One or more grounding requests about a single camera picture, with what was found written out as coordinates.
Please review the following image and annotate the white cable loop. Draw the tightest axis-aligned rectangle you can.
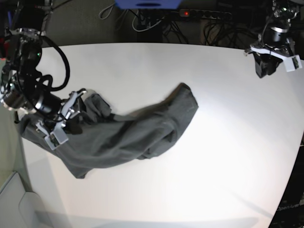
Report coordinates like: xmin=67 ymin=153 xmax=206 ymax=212
xmin=132 ymin=14 xmax=164 ymax=32

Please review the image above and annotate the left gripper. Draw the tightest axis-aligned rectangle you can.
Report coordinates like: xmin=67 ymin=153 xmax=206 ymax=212
xmin=244 ymin=39 xmax=297 ymax=78

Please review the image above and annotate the black floor cable bundle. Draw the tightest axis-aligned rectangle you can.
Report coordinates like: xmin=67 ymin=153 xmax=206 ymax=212
xmin=201 ymin=14 xmax=262 ymax=48

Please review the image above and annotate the black power strip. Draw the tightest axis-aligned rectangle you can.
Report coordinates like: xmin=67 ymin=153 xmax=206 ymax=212
xmin=179 ymin=9 xmax=232 ymax=20

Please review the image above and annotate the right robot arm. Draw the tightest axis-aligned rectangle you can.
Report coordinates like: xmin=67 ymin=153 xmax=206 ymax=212
xmin=0 ymin=0 xmax=89 ymax=138

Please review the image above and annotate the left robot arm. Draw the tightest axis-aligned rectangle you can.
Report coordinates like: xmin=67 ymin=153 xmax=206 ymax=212
xmin=244 ymin=0 xmax=302 ymax=78

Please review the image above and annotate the dark grey t-shirt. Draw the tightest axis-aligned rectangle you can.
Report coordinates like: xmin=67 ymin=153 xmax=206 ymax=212
xmin=16 ymin=83 xmax=199 ymax=179

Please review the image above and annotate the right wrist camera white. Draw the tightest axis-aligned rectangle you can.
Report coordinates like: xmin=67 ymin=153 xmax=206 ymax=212
xmin=44 ymin=128 xmax=68 ymax=150

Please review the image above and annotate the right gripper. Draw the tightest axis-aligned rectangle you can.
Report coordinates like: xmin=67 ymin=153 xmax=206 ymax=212
xmin=35 ymin=88 xmax=87 ymax=138

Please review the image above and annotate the blue box overhead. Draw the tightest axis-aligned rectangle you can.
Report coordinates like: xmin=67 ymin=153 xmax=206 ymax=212
xmin=115 ymin=0 xmax=181 ymax=10

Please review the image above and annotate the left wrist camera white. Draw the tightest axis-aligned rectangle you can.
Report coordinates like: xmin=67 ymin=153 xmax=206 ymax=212
xmin=283 ymin=55 xmax=302 ymax=72

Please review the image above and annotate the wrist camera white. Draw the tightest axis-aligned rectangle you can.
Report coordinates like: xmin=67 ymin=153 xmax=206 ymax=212
xmin=44 ymin=128 xmax=68 ymax=150
xmin=283 ymin=55 xmax=302 ymax=72

